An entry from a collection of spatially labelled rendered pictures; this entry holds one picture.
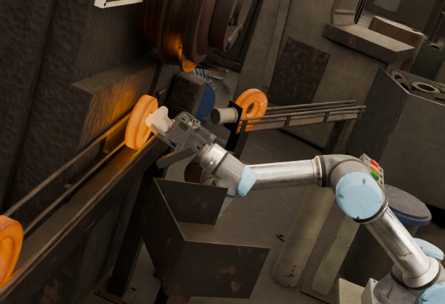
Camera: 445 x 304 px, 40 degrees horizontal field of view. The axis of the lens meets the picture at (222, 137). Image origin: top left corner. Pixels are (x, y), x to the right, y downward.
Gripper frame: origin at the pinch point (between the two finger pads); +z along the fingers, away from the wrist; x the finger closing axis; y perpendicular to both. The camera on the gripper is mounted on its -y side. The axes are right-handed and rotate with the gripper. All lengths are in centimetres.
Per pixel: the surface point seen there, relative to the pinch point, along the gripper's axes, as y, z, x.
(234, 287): -4, -43, 37
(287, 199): -64, -67, -168
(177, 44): 21.7, 3.2, -2.4
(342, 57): 2, -49, -281
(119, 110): -0.4, 5.5, 5.2
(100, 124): -1.2, 5.3, 17.0
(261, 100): 3, -23, -70
